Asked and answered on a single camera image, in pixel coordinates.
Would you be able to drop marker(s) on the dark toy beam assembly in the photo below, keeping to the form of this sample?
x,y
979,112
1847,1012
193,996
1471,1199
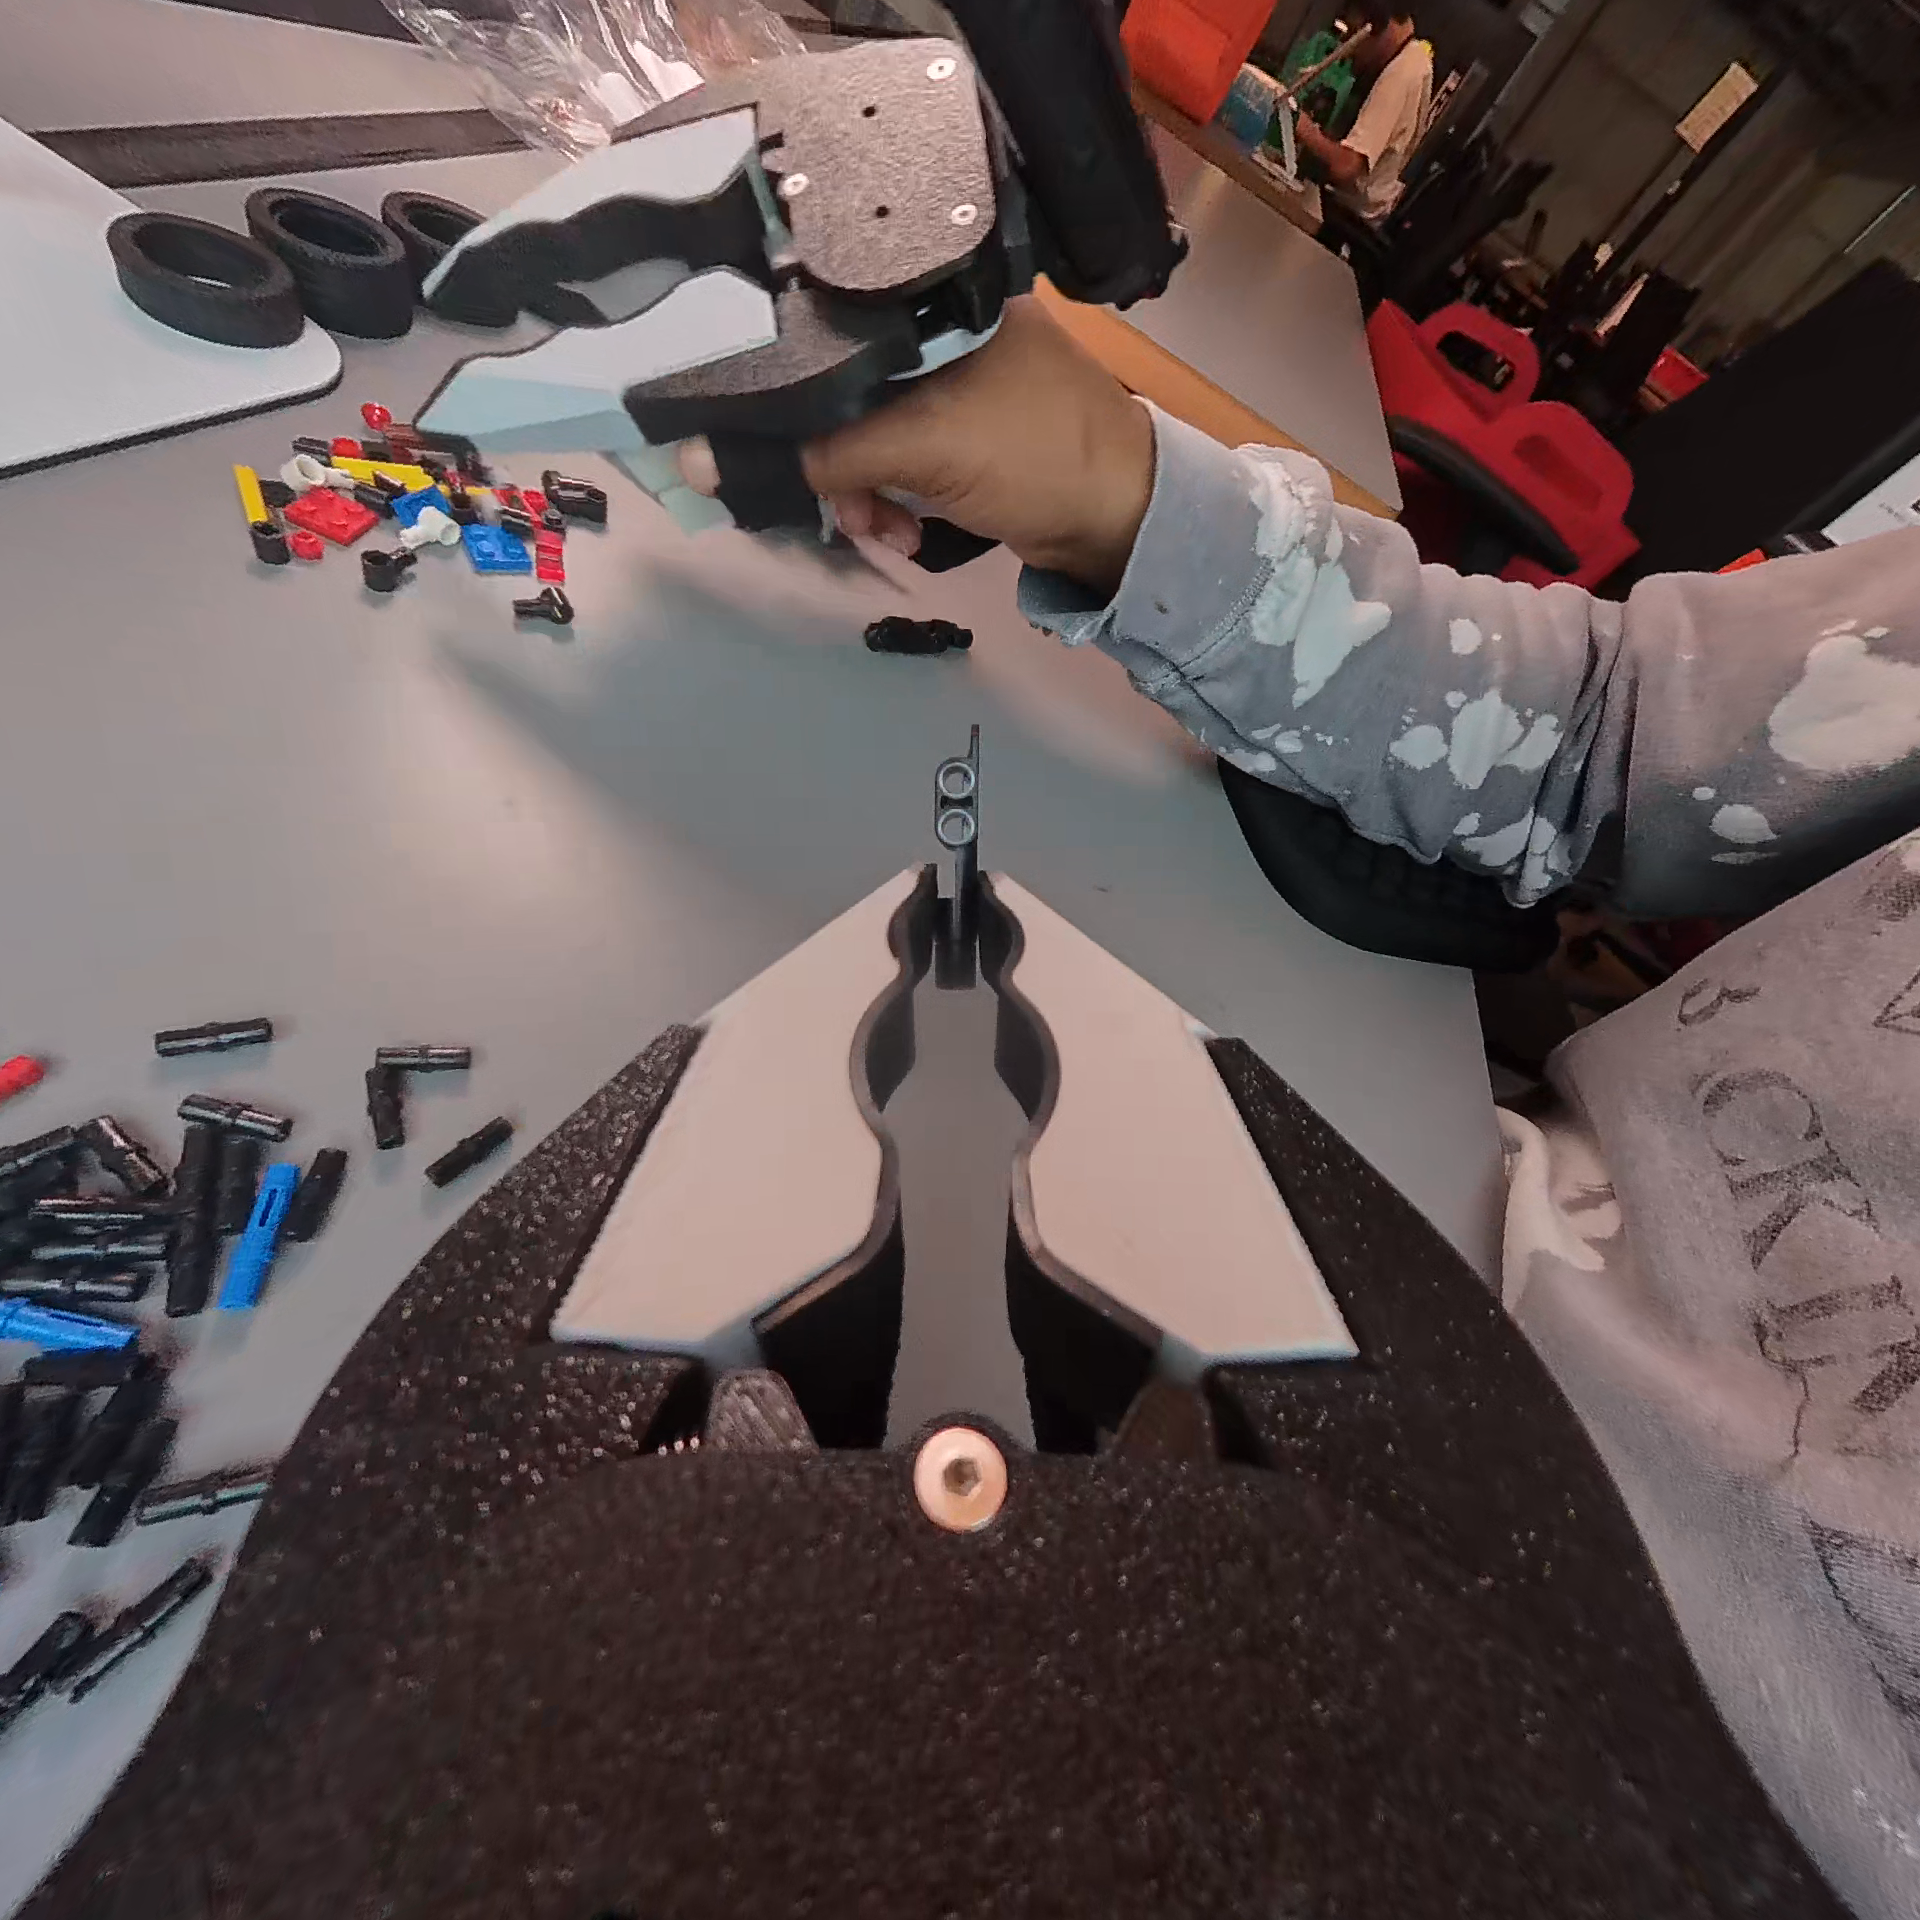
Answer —
x,y
956,839

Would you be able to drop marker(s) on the person's grey printed sweatshirt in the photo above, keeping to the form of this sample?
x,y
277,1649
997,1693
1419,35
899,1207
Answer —
x,y
1724,1348

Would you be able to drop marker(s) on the pile of black blue pins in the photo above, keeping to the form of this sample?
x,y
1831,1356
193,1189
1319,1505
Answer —
x,y
195,1201

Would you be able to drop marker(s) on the person's right forearm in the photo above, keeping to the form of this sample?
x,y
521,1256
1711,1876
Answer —
x,y
1424,674

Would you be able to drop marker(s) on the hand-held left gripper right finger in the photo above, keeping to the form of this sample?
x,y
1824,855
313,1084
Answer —
x,y
1184,1201

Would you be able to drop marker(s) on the orange bin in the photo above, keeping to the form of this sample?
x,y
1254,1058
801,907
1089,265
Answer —
x,y
1193,37

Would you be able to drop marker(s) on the black rubber toy tyre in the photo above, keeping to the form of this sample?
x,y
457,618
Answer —
x,y
203,277
435,247
339,277

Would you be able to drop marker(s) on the pile of mixed colourful bricks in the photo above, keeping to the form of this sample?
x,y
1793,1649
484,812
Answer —
x,y
339,517

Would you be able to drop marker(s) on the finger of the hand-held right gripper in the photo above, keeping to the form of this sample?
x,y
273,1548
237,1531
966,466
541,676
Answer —
x,y
599,194
556,397

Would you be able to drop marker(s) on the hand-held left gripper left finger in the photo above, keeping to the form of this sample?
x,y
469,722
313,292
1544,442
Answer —
x,y
704,1201

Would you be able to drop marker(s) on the black connector piece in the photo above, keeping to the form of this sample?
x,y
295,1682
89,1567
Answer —
x,y
916,636

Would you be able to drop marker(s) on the black mesh office chair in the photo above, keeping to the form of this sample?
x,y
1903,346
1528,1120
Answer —
x,y
1349,884

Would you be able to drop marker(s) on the person's right hand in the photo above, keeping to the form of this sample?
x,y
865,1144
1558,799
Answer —
x,y
1020,451

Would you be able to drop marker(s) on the red plastic chair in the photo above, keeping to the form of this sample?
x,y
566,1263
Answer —
x,y
1560,495
1448,375

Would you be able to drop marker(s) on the clear plastic bag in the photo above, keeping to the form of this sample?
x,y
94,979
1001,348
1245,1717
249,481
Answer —
x,y
494,59

